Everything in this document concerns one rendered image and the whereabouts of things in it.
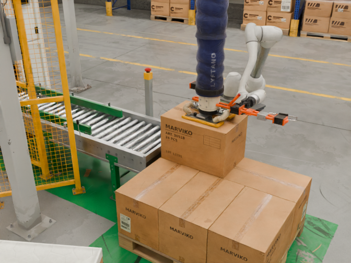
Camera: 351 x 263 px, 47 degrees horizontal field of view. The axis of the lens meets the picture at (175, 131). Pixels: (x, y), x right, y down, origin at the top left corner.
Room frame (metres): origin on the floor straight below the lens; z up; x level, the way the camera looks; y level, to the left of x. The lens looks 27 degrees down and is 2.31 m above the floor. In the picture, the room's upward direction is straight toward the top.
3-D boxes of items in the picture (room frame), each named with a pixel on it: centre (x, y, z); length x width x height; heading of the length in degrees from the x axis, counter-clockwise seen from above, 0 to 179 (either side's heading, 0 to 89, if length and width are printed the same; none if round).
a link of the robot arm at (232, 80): (3.70, -0.56, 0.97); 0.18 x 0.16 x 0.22; 98
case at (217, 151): (3.01, -0.24, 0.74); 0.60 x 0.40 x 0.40; 57
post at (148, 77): (3.95, 0.28, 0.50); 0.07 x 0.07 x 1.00; 57
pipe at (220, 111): (2.98, -0.27, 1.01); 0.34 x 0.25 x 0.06; 54
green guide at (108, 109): (4.27, 1.20, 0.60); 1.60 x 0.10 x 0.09; 57
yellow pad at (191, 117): (2.90, -0.21, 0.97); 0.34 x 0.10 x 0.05; 54
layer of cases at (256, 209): (2.60, -0.32, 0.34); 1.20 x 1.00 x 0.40; 57
